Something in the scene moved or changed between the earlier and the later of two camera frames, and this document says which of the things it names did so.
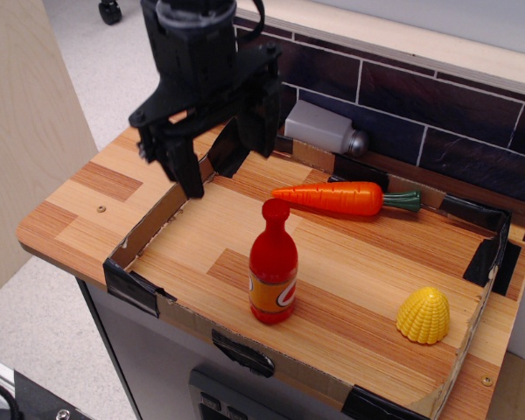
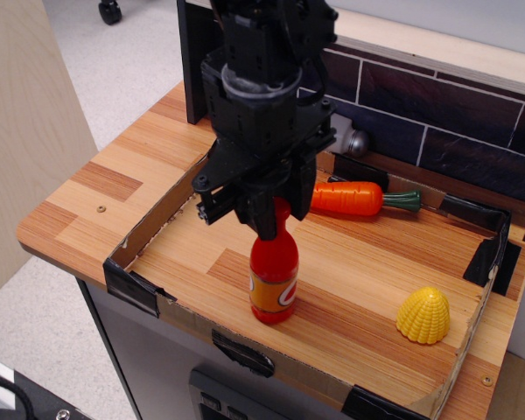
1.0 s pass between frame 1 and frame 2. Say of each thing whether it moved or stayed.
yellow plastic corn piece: stayed
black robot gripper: moved
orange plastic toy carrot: stayed
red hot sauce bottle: stayed
